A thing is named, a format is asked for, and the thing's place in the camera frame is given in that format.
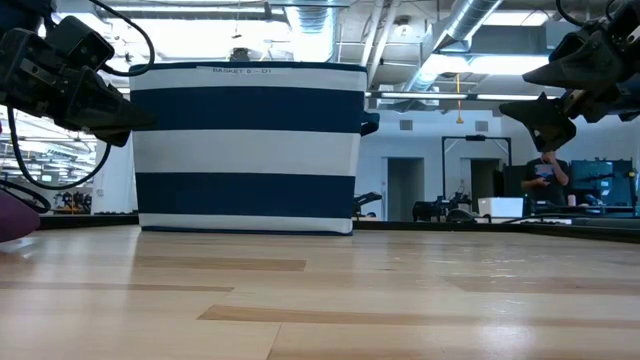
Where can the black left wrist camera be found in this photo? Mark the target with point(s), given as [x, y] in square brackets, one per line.
[80, 42]

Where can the ceiling light strip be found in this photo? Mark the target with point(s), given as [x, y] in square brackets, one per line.
[505, 96]
[425, 95]

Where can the maroon folded cloth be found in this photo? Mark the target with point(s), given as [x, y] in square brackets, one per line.
[15, 220]

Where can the dark computer monitor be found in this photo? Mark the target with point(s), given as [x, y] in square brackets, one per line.
[600, 182]

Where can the silver ceiling duct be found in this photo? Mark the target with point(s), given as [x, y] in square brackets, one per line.
[465, 20]

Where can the ribbed ceiling duct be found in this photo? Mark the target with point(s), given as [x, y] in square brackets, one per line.
[310, 30]

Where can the black aluminium table frame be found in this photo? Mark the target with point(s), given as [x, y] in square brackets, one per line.
[450, 227]

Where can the black metal frame stand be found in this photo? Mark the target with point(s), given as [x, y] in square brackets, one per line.
[475, 138]

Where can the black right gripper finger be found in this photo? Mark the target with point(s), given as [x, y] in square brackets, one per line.
[575, 65]
[545, 122]

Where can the standing person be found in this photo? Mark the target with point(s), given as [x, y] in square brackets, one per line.
[545, 192]

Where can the navy white striped fabric basket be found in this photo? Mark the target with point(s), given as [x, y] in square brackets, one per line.
[250, 150]

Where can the black background robot arm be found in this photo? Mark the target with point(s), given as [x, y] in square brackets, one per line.
[367, 200]

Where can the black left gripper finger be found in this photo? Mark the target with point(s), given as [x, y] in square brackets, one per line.
[117, 139]
[105, 110]

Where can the black background robot arms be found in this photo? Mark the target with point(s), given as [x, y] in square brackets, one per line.
[440, 207]

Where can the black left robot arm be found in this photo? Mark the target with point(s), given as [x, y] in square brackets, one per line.
[20, 12]

